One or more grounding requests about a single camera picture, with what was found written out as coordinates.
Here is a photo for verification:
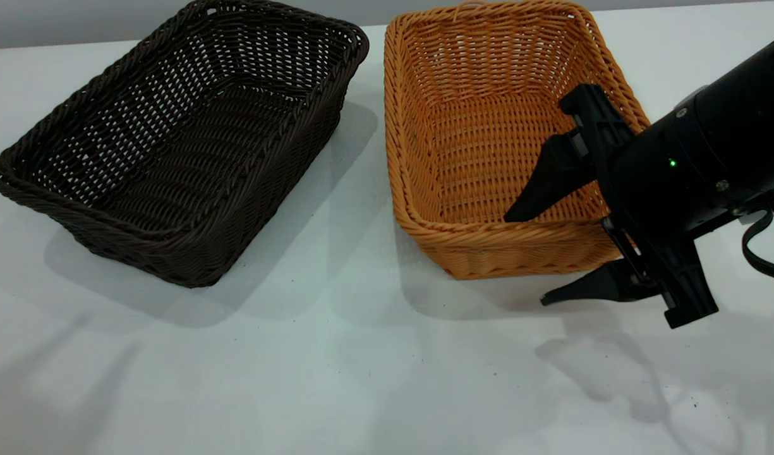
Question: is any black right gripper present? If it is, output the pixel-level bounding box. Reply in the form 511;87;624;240
504;83;736;330

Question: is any orange woven basket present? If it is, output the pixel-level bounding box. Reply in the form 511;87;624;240
384;0;651;281

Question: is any black woven basket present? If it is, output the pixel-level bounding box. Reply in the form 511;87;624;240
0;0;370;289

